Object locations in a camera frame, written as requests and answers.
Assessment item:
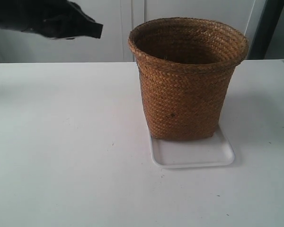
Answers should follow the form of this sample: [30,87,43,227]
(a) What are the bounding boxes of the clear plastic tray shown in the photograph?
[150,127,235,169]

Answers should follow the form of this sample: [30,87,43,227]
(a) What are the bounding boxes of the white cabinet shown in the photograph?
[0,0,265,63]

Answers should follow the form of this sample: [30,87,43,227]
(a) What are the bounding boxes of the dark metal post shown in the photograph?
[247,0,284,60]

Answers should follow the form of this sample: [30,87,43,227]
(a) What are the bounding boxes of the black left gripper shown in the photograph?
[0,0,103,40]

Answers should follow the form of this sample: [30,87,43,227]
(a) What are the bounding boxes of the brown woven wicker basket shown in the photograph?
[128,17,249,141]

